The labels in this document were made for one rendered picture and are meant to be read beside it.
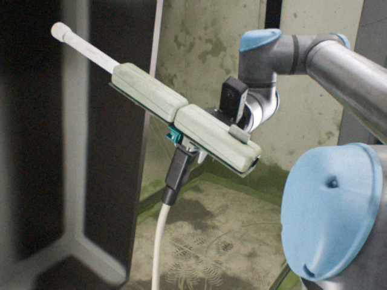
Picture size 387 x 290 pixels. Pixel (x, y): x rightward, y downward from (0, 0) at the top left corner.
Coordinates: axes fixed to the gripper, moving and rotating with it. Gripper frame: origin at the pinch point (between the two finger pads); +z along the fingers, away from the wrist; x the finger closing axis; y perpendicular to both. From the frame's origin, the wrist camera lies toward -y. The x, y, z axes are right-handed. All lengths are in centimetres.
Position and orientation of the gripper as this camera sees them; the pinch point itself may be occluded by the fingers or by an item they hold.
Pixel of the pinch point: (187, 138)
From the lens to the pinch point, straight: 62.9
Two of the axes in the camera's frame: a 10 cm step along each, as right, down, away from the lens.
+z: -5.4, 3.1, -7.8
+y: -3.4, 7.7, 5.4
